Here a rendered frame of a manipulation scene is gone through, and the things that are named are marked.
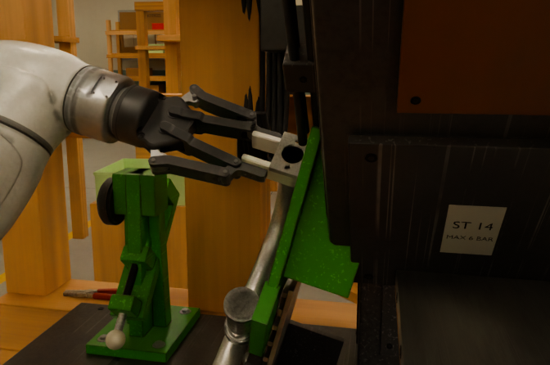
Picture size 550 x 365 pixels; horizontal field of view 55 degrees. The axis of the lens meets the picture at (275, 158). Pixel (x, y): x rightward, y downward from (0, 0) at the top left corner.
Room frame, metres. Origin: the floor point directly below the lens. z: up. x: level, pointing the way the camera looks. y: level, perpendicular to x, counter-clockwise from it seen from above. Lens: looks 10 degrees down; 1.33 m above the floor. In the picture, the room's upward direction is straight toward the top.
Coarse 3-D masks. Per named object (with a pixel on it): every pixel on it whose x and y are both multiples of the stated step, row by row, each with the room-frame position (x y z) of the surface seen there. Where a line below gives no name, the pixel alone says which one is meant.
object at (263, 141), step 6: (258, 132) 0.64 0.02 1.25; (252, 138) 0.64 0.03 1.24; (258, 138) 0.64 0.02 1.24; (264, 138) 0.63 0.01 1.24; (270, 138) 0.63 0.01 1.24; (276, 138) 0.63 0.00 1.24; (252, 144) 0.65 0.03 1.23; (258, 144) 0.65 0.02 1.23; (264, 144) 0.64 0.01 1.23; (270, 144) 0.64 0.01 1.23; (276, 144) 0.63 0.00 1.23; (264, 150) 0.65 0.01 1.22; (270, 150) 0.65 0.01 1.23
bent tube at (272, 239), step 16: (288, 144) 0.62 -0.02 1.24; (272, 160) 0.60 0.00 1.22; (288, 160) 0.64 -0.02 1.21; (288, 176) 0.59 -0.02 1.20; (288, 192) 0.65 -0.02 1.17; (288, 208) 0.67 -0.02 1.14; (272, 224) 0.68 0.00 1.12; (272, 240) 0.67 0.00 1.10; (272, 256) 0.65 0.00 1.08; (256, 272) 0.64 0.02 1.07; (256, 288) 0.62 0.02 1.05; (224, 336) 0.58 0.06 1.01; (224, 352) 0.56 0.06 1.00; (240, 352) 0.56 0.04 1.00
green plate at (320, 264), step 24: (312, 144) 0.49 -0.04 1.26; (312, 168) 0.49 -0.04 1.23; (312, 192) 0.50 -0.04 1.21; (288, 216) 0.49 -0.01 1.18; (312, 216) 0.50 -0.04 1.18; (288, 240) 0.49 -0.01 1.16; (312, 240) 0.50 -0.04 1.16; (288, 264) 0.51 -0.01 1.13; (312, 264) 0.50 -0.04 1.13; (336, 264) 0.50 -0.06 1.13; (336, 288) 0.50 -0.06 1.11
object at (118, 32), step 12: (108, 24) 10.31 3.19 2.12; (156, 24) 10.24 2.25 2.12; (108, 36) 10.32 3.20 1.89; (108, 48) 10.32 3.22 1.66; (120, 48) 10.78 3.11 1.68; (108, 60) 10.32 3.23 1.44; (120, 60) 10.75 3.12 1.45; (120, 72) 10.74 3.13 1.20; (132, 72) 10.34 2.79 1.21; (156, 84) 10.34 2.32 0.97
